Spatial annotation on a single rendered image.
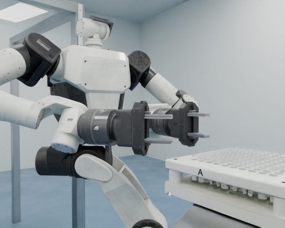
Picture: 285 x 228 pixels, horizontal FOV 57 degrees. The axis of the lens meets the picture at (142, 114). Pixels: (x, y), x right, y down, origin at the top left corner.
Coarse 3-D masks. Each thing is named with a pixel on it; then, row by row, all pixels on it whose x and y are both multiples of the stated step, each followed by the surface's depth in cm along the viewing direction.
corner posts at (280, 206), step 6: (174, 174) 53; (180, 174) 53; (174, 180) 53; (180, 180) 53; (276, 198) 37; (276, 204) 37; (282, 204) 37; (276, 210) 37; (282, 210) 37; (282, 216) 37
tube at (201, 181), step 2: (200, 156) 53; (202, 156) 53; (204, 156) 52; (200, 158) 52; (202, 158) 52; (204, 158) 52; (200, 160) 52; (202, 160) 52; (204, 160) 52; (200, 178) 52; (202, 178) 52; (200, 180) 52; (202, 180) 52; (204, 180) 52; (200, 182) 52; (202, 182) 52; (204, 182) 52; (200, 184) 52; (202, 184) 52; (204, 184) 52
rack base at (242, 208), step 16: (176, 192) 52; (192, 192) 49; (208, 192) 47; (224, 192) 47; (224, 208) 43; (240, 208) 41; (256, 208) 40; (272, 208) 40; (256, 224) 39; (272, 224) 37
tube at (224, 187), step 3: (222, 162) 48; (225, 162) 48; (228, 162) 48; (222, 165) 48; (225, 165) 48; (228, 165) 48; (222, 183) 48; (222, 186) 48; (225, 186) 48; (222, 189) 48; (225, 189) 48
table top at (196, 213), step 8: (192, 208) 47; (200, 208) 47; (208, 208) 47; (184, 216) 43; (192, 216) 43; (200, 216) 43; (208, 216) 43; (216, 216) 43; (224, 216) 43; (176, 224) 40; (184, 224) 40; (192, 224) 40; (200, 224) 40; (208, 224) 40; (216, 224) 40; (224, 224) 40; (232, 224) 40; (240, 224) 40; (248, 224) 40
